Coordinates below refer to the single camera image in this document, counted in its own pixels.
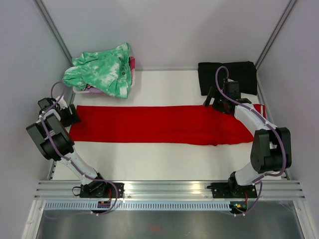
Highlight green tie-dye garment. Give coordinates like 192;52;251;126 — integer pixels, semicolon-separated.
62;43;132;99

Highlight lilac garment in basket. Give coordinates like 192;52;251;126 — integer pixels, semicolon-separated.
85;87;104;94

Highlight frame post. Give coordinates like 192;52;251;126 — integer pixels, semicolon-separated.
33;0;72;65
254;0;299;72

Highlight slotted cable duct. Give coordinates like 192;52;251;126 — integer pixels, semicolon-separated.
44;200;231;211

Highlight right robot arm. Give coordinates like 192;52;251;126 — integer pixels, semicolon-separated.
203;80;292;199

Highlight pink garment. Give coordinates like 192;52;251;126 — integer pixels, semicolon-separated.
129;56;136;72

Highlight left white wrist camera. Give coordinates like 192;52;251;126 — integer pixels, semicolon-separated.
56;98;68;110

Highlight red trousers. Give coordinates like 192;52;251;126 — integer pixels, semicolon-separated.
69;105;254;146

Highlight white laundry basket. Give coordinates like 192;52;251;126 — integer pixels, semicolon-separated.
72;70;136;94

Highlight folded black trousers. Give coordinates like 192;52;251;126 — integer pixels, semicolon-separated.
197;61;257;96

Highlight right frame post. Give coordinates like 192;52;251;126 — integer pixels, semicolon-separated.
254;0;299;72

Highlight left frame post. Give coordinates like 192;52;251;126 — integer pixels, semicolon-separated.
33;0;72;65

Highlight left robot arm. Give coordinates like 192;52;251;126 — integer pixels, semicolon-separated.
26;98;114;198

